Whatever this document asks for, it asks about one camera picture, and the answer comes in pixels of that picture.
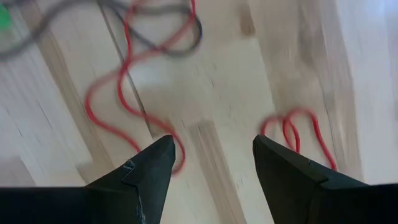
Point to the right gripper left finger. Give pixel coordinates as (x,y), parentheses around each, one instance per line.
(93,205)

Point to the red rubber band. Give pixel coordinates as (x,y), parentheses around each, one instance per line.
(119,87)
(321,143)

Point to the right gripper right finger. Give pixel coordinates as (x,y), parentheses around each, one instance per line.
(311,199)

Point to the green rubber band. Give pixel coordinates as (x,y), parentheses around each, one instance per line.
(3,17)

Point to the thin dark rubber band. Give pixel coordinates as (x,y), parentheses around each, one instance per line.
(180,54)

